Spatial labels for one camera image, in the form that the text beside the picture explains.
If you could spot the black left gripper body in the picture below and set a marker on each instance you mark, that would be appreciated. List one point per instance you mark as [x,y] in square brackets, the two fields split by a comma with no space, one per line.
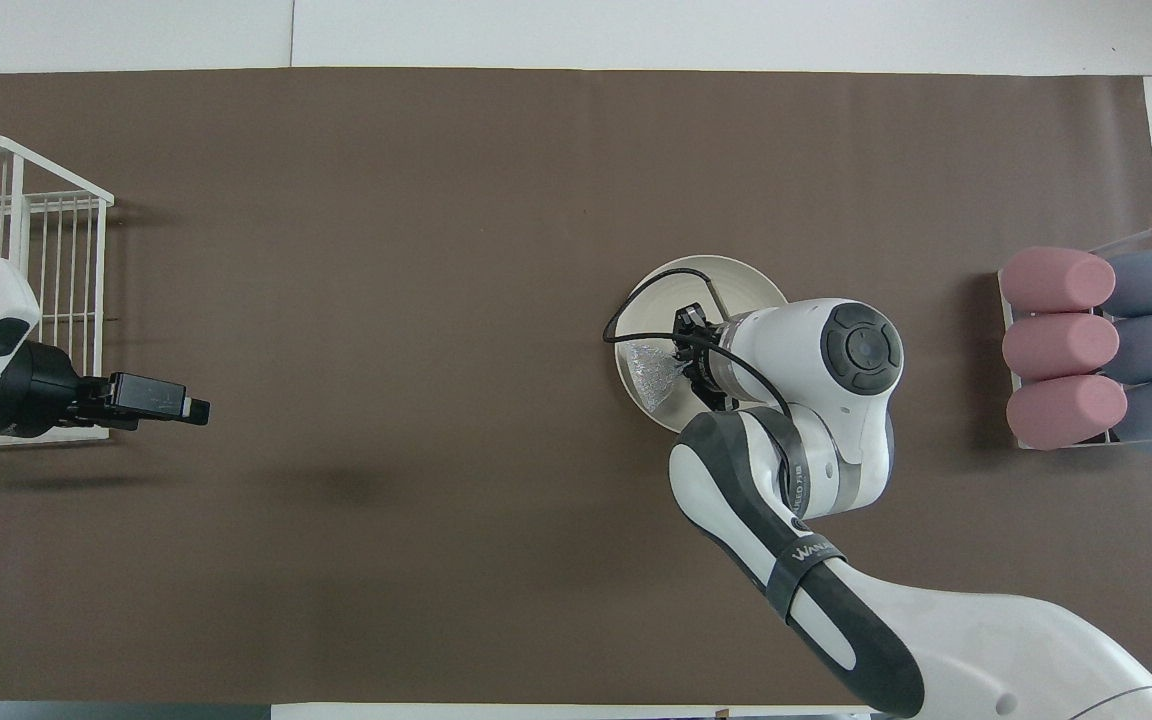
[46,390]

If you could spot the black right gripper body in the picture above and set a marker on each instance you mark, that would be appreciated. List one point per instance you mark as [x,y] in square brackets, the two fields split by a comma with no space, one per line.
[701,325]

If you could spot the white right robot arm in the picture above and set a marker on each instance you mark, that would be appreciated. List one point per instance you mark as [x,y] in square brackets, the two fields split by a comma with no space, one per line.
[836,350]

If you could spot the round cream plate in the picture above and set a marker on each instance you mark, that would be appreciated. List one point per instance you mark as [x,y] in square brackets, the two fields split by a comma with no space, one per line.
[656,310]

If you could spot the brown table mat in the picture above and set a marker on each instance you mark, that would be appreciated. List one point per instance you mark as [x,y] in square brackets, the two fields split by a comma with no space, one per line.
[436,300]

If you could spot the pink plastic cup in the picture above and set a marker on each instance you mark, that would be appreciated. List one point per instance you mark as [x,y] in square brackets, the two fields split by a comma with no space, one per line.
[1051,278]
[1061,412]
[1056,346]

